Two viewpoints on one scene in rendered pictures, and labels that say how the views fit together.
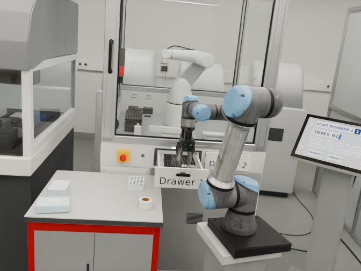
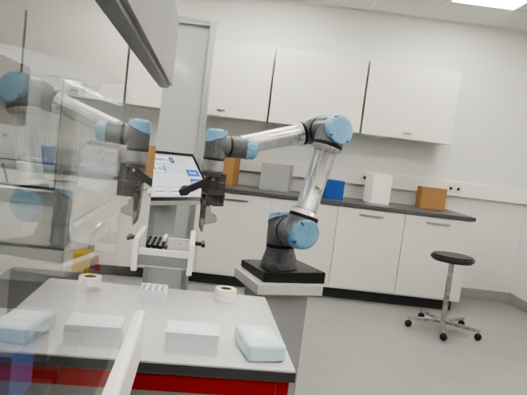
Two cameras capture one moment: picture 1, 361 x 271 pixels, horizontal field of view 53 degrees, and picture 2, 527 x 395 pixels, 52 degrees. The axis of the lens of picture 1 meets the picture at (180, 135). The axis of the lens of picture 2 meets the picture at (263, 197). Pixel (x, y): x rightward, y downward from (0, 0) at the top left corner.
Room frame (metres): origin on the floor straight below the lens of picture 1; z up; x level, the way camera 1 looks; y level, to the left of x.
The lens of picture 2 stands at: (1.58, 1.87, 1.26)
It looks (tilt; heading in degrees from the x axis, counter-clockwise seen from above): 5 degrees down; 269
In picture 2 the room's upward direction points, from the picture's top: 7 degrees clockwise
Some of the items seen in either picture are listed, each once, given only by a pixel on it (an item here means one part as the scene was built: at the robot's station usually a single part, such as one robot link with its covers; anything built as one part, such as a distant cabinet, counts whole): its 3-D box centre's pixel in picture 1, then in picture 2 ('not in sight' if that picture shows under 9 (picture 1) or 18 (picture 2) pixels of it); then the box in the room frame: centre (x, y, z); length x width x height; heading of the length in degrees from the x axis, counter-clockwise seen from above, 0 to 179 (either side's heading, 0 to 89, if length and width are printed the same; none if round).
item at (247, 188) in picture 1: (243, 192); (282, 227); (1.44, -0.29, 0.96); 0.13 x 0.12 x 0.14; 115
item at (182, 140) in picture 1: (187, 138); (212, 189); (1.72, -0.03, 1.10); 0.09 x 0.08 x 0.12; 7
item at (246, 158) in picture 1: (228, 161); not in sight; (2.12, -0.31, 0.87); 0.29 x 0.02 x 0.11; 96
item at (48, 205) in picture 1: (53, 204); (259, 342); (1.52, 0.56, 0.78); 0.15 x 0.10 x 0.04; 106
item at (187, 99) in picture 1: (189, 106); (216, 144); (1.73, -0.03, 1.26); 0.09 x 0.08 x 0.11; 25
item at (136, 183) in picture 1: (136, 183); (146, 292); (1.87, 0.22, 0.78); 0.12 x 0.08 x 0.04; 4
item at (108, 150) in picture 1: (178, 137); not in sight; (2.58, 0.01, 0.87); 1.02 x 0.95 x 0.14; 96
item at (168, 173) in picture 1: (182, 178); (190, 251); (1.77, -0.03, 0.87); 0.29 x 0.02 x 0.11; 96
